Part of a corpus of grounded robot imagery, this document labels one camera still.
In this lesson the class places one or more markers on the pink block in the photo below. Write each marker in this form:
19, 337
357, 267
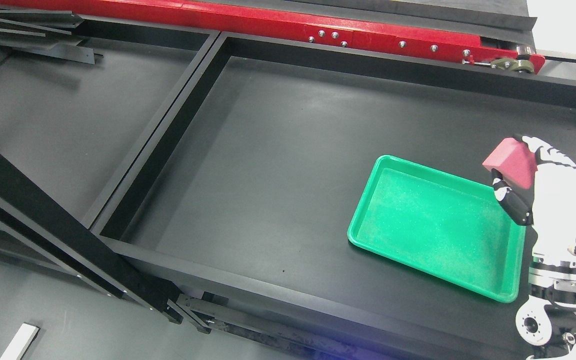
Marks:
514, 160

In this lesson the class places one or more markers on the black metal shelf rack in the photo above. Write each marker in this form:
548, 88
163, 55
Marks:
247, 186

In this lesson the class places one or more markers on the white standing desk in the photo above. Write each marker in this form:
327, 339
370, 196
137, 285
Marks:
21, 342

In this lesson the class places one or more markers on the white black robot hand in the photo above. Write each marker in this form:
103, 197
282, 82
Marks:
549, 206

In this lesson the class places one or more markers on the red metal beam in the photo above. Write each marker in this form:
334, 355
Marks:
390, 38

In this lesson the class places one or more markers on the green plastic tray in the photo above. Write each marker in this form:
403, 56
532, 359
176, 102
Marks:
443, 225

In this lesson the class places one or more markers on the left black shelf rack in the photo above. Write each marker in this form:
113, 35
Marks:
90, 108

